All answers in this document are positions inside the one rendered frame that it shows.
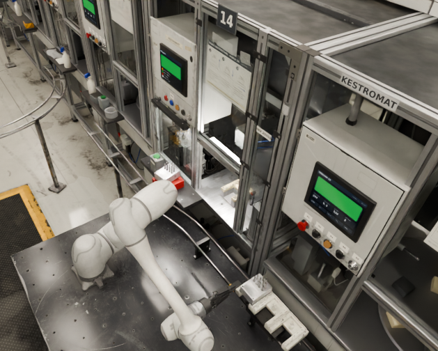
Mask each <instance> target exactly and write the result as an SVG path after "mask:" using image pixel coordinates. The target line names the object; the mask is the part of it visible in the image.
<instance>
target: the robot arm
mask: <svg viewBox="0 0 438 351"><path fill-rule="evenodd" d="M177 197H178V191H177V189H176V187H175V185H174V184H173V183H172V182H170V181H168V180H158V181H155V182H153V183H151V184H149V185H148V186H146V187H144V188H143V189H142V190H141V191H139V192H138V193H137V194H135V195H134V196H133V197H132V198H131V199H128V198H118V199H116V200H115V201H113V202H112V203H111V204H110V206H109V216H110V220H111V221H110V222H109V223H108V224H106V225H105V226H104V227H102V228H101V229H100V230H99V231H98V232H97V233H95V234H86V235H82V236H80V237H78V238H77V239H76V240H75V242H74V244H73V246H72V261H73V264H74V266H72V268H71V269H72V271H73V272H74V273H75V274H76V276H77V278H78V280H79V282H80V284H81V289H82V290H83V291H87V290H88V289H89V288H91V287H92V286H94V285H97V286H98V287H99V288H100V289H102V288H103V287H104V285H103V281H104V280H105V279H108V278H111V277H113V276H114V273H113V272H112V271H111V270H110V269H109V267H108V265H107V264H106V262H107V261H108V260H109V259H110V257H111V256H112V255H113V254H115V253H116V252H117V251H119V250H121V249H122V248H123V247H126V248H127V249H128V250H129V252H130V253H131V254H132V255H133V256H134V257H135V258H136V260H137V261H138V262H139V264H140V265H141V266H142V268H143V270H144V271H145V272H146V274H147V275H148V276H149V278H150V280H151V281H152V282H153V283H154V284H155V286H156V287H157V289H158V290H159V291H160V292H161V294H162V295H163V297H164V298H165V300H166V301H167V302H168V303H169V305H170V306H171V308H172V309H173V310H174V313H172V314H171V315H170V316H169V317H168V318H167V319H165V321H163V323H162V324H161V332H162V335H163V336H164V338H165V339H166V340H167V341H173V340H176V339H177V338H179V339H181V340H182V342H183V343H184V344H185V345H186V346H187V347H188V348H189V349H190V350H191V351H211V349H212V348H213V345H214V337H213V335H212V332H211V331H210V330H209V329H208V327H207V325H206V324H205V323H204V322H203V321H202V319H204V318H205V317H206V315H207V314H209V313H210V312H211V311H212V307H213V308H214V309H215V308H216V307H217V306H218V305H219V304H220V303H222V302H223V301H224V300H225V299H226V298H227V297H229V295H230V293H231V292H233V291H234V290H235V289H236V288H238V287H239V286H241V285H242V284H241V283H240V281H239V280H237V281H236V282H235V283H233V284H231V285H230V286H228V285H227V286H224V287H223V288H220V289H218V290H215V291H213V292H212V293H213V295H211V296H210V297H209V298H205V297H203V298H202V299H200V300H198V301H195V302H193V303H191V304H190V305H188V306H187V305H186V304H185V303H184V301H183V300H182V298H181V297H180V296H179V294H178V292H177V291H176V289H175V288H174V287H173V285H172V284H171V282H170V281H169V280H168V278H167V277H166V275H165V273H163V271H162V269H161V268H160V266H159V265H158V264H157V261H156V260H155V258H154V256H153V254H152V251H151V248H150V245H149V242H148V237H147V235H146V232H145V230H144V228H145V227H146V226H147V225H148V224H149V223H150V222H152V221H154V220H156V219H158V218H159V217H161V216H162V215H163V214H164V213H165V212H166V211H167V210H169V209H170V208H171V207H172V206H173V204H174V203H175V201H176V199H177Z"/></svg>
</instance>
